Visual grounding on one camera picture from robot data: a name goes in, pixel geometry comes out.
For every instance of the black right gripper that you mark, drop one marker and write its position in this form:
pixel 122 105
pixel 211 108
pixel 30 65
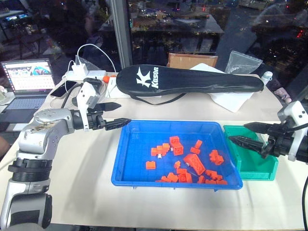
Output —
pixel 280 142

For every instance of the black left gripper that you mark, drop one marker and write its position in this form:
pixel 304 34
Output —
pixel 95 120

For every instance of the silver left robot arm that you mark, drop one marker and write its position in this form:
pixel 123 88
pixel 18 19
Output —
pixel 41 134

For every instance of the green plastic bin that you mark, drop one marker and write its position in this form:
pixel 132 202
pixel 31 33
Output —
pixel 252 166

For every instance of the brown cardboard box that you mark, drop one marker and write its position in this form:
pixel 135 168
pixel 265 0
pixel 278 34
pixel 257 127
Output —
pixel 183 60

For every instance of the small orange object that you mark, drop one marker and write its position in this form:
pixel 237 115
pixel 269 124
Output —
pixel 106 78

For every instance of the white paper sheet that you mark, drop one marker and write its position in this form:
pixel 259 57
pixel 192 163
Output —
pixel 231 102

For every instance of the blue plastic tray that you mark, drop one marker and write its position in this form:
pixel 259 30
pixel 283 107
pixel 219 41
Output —
pixel 134 149

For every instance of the white power strip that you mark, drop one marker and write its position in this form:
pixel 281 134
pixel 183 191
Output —
pixel 93 74

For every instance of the orange stepped block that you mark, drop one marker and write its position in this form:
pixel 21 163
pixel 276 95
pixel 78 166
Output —
pixel 213 174
pixel 168 178
pixel 160 149

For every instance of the black smartphone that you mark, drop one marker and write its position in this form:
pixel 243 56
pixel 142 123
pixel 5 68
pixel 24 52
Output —
pixel 63 88

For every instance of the white charger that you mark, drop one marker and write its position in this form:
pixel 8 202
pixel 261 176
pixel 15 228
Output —
pixel 79 68

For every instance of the white bottle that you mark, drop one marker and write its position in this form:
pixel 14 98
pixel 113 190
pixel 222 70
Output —
pixel 266 77

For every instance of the flat orange block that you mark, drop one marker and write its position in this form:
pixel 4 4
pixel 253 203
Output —
pixel 216 182

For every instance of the small orange block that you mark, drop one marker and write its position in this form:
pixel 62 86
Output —
pixel 201 179
pixel 177 164
pixel 150 165

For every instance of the long red plastic brick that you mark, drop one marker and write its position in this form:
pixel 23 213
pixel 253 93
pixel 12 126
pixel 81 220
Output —
pixel 196 164

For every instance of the red plastic toy brick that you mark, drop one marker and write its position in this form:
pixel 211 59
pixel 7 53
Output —
pixel 176 145

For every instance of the clear plastic zip bag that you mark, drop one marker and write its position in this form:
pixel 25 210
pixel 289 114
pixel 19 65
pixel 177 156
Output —
pixel 243 63

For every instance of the black racket bag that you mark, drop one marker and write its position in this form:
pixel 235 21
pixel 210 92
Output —
pixel 192 81

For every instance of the open laptop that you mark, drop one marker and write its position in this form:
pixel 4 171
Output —
pixel 26 81

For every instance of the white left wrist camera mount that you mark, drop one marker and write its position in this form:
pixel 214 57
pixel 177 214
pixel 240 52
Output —
pixel 84 96

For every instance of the grey window frame post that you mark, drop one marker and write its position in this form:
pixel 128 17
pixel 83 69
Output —
pixel 121 36

